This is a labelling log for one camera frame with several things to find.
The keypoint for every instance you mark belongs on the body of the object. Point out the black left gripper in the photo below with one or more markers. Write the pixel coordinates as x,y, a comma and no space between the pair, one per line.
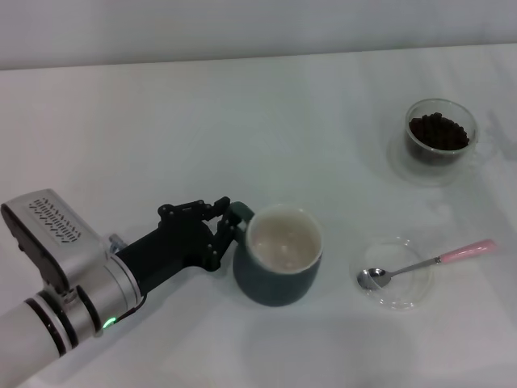
173,246

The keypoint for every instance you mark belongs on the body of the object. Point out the dark green ceramic mug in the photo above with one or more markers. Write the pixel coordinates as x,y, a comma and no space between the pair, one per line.
274,289

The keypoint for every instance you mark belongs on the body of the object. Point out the glass saucer under cup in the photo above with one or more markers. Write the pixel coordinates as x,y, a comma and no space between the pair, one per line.
398,165

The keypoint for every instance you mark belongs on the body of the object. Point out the clear glass spoon saucer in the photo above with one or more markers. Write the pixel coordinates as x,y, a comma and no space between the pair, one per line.
408,283

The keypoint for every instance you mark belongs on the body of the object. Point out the pile of coffee beans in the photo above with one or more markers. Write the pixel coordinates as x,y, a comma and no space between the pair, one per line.
438,131

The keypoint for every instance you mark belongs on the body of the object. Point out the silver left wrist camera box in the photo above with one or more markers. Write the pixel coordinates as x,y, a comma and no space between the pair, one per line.
52,230

